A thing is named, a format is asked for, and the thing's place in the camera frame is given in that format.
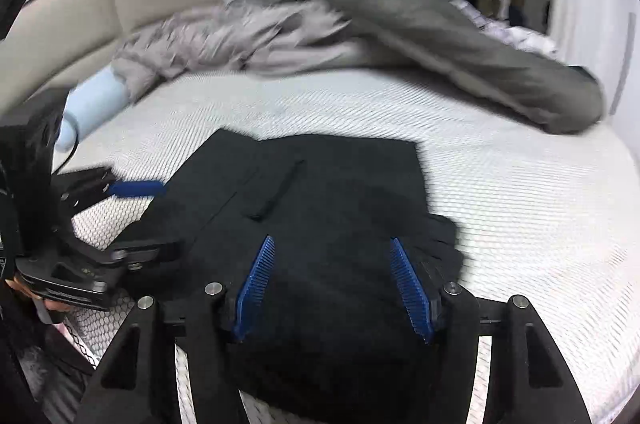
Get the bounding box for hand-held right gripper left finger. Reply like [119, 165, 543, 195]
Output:
[75, 234, 277, 424]

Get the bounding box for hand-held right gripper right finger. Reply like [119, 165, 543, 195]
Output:
[389, 237, 593, 424]

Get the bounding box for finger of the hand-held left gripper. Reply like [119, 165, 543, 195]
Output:
[75, 236, 183, 275]
[56, 166, 167, 215]

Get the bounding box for black pants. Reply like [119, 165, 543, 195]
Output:
[107, 129, 465, 424]

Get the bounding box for person's left hand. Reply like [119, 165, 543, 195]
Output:
[6, 276, 71, 315]

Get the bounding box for light blue pillow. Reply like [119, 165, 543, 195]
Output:
[56, 68, 133, 152]

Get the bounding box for bed with white mesh mattress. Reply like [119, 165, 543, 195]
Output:
[50, 64, 640, 424]

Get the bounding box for beige padded headboard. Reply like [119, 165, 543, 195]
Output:
[0, 0, 223, 109]

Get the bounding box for light grey blanket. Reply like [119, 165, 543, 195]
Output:
[110, 0, 381, 97]

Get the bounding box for dark grey duvet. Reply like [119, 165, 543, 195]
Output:
[295, 0, 607, 135]

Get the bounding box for white striped cloth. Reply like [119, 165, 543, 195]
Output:
[450, 0, 558, 59]

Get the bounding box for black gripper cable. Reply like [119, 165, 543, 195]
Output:
[52, 126, 81, 175]

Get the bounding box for long black door handle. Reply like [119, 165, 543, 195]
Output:
[611, 8, 632, 115]

